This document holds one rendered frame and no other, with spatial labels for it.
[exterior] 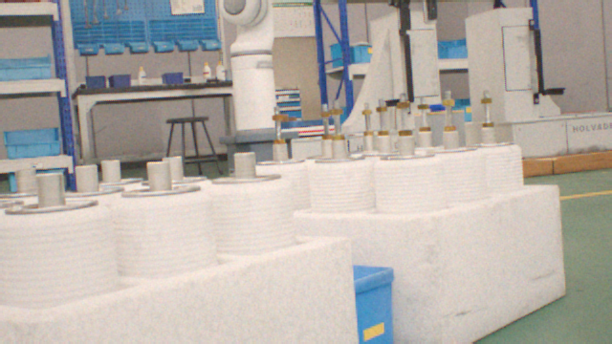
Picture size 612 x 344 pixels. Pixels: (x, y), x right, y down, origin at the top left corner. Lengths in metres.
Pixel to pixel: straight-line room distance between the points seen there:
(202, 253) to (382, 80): 2.98
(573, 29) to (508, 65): 4.77
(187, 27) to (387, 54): 3.86
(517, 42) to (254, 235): 3.21
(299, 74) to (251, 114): 6.03
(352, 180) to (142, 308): 0.52
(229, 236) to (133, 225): 0.12
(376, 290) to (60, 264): 0.44
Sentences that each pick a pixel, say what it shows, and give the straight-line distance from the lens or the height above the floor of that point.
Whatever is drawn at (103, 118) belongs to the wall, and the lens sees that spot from 9.54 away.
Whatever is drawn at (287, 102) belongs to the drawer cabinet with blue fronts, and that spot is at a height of 0.55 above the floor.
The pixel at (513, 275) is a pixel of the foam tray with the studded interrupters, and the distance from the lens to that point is 1.19.
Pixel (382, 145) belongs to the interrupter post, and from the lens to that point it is 1.24.
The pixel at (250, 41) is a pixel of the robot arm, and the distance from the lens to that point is 1.73.
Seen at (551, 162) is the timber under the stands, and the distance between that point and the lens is 3.84.
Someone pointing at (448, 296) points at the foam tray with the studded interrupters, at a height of 0.07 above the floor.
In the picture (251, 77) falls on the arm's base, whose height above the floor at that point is 0.42.
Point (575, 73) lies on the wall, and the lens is 8.61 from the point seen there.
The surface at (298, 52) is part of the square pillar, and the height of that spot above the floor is 1.06.
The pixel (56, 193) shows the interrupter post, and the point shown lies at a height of 0.26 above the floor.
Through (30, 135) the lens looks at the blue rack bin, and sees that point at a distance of 6.27.
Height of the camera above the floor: 0.30
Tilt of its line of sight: 3 degrees down
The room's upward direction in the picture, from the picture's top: 5 degrees counter-clockwise
